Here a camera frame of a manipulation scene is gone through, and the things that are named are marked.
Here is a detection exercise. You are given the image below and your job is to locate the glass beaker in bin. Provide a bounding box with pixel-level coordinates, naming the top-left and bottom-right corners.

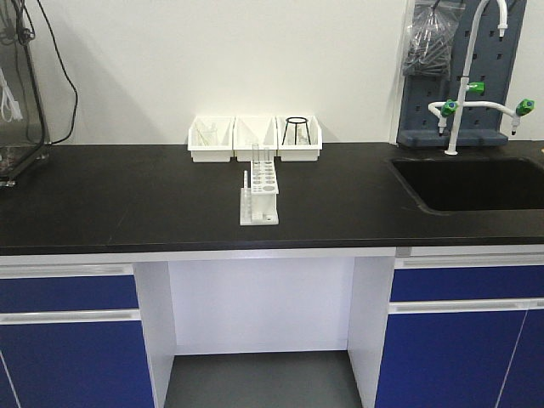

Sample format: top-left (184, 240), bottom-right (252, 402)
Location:
top-left (195, 120), bottom-right (218, 146)

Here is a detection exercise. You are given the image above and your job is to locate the black hanging cable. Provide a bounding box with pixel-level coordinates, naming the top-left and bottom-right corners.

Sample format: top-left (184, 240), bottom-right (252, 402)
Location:
top-left (35, 0), bottom-right (79, 146)

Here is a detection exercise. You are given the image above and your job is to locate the left blue cabinet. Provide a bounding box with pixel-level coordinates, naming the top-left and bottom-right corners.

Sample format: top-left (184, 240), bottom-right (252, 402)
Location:
top-left (1, 264), bottom-right (164, 407)

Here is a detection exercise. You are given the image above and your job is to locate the white gooseneck lab faucet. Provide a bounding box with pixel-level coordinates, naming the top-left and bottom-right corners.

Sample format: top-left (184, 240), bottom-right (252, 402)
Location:
top-left (428, 0), bottom-right (535, 156)

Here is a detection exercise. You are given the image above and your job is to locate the blue-grey pegboard drying rack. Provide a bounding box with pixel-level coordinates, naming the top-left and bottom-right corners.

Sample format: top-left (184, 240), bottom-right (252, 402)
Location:
top-left (396, 1), bottom-right (526, 148)

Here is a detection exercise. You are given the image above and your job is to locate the plastic bag of pegs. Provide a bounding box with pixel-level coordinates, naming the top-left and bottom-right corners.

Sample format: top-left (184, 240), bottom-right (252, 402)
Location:
top-left (402, 1), bottom-right (464, 77)

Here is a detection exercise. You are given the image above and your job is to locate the white test tube rack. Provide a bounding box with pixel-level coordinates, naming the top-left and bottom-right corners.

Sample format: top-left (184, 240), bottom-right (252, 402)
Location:
top-left (240, 160), bottom-right (279, 225)

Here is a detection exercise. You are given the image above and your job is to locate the right blue cabinet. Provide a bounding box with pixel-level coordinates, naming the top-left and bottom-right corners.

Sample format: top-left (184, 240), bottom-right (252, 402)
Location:
top-left (375, 260), bottom-right (543, 407)

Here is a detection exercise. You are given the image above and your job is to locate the right white storage bin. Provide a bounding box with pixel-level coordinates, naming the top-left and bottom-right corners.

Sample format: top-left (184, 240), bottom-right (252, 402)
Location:
top-left (275, 115), bottom-right (323, 162)

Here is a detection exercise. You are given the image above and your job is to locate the blue cabinet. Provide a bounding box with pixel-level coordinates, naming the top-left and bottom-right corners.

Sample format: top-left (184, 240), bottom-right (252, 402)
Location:
top-left (1, 264), bottom-right (164, 407)
top-left (375, 260), bottom-right (543, 407)

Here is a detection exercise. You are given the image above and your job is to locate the black metal tripod stand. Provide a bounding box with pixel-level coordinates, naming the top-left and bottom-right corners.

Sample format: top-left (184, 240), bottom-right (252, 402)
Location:
top-left (281, 116), bottom-right (312, 145)

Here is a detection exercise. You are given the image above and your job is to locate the white storage bin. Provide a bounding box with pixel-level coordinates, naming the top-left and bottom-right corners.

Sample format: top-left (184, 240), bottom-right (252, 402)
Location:
top-left (275, 115), bottom-right (323, 162)
top-left (188, 116), bottom-right (235, 162)
top-left (233, 116), bottom-right (278, 162)

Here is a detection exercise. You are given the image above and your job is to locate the white cable bundle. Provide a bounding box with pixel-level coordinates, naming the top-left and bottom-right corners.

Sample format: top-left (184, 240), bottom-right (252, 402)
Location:
top-left (0, 67), bottom-right (25, 124)

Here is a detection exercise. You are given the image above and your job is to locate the transparent acrylic enclosure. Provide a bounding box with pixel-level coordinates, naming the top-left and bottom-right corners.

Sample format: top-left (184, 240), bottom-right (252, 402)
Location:
top-left (1, 1), bottom-right (50, 187)

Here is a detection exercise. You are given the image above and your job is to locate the left white storage bin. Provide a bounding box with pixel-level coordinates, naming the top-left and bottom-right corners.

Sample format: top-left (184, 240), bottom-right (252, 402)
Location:
top-left (188, 116), bottom-right (235, 162)

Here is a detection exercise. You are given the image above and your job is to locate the middle white storage bin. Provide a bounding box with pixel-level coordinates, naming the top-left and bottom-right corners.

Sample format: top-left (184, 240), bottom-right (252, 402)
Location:
top-left (233, 116), bottom-right (278, 162)

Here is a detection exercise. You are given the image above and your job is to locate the black lab sink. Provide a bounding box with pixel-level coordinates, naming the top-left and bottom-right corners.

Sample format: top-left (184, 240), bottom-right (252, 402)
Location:
top-left (391, 157), bottom-right (543, 213)

